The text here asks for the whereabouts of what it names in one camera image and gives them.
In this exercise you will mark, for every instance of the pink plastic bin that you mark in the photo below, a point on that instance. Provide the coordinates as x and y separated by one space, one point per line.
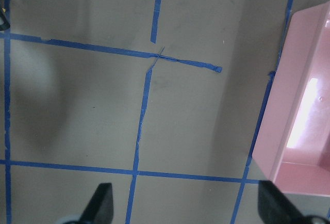
292 145

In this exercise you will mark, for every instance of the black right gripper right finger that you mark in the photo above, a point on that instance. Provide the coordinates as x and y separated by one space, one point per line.
274 207

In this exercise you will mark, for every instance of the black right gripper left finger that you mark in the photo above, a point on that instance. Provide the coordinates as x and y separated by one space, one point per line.
100 208

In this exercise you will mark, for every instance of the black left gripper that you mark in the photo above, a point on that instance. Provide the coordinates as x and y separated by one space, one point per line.
4 24

